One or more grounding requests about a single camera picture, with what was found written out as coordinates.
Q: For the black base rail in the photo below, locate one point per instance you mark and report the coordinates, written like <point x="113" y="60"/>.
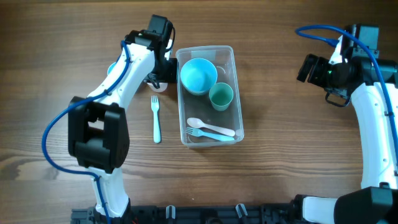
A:
<point x="280" y="213"/>

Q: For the pink plastic cup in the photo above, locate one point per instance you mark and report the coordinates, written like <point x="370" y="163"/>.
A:
<point x="162" y="87"/>

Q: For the clear plastic container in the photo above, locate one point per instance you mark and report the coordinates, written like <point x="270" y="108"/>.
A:
<point x="195" y="106"/>

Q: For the light blue plastic fork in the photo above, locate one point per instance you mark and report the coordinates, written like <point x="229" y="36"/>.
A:
<point x="199" y="133"/>

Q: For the green plastic bowl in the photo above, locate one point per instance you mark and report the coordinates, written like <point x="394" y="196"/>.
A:
<point x="198" y="93"/>

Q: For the blue plastic cup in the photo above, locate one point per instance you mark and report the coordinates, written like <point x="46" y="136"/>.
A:
<point x="110" y="68"/>

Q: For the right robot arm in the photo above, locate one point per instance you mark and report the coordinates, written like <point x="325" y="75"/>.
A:
<point x="371" y="87"/>

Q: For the blue plastic bowl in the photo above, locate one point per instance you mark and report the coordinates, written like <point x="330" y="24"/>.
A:
<point x="198" y="74"/>

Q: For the green plastic cup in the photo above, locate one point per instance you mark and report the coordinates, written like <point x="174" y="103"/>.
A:
<point x="221" y="95"/>

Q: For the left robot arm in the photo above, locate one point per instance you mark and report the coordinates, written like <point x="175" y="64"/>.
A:
<point x="98" y="135"/>

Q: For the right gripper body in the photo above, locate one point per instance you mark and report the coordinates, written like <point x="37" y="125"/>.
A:
<point x="306" y="69"/>

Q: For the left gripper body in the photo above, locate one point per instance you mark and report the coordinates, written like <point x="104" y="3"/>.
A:
<point x="170" y="73"/>

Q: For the green plastic fork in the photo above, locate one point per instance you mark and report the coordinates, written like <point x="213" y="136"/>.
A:
<point x="156" y="126"/>

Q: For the white plastic spoon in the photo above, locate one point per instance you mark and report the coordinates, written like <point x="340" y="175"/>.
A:
<point x="197" y="123"/>

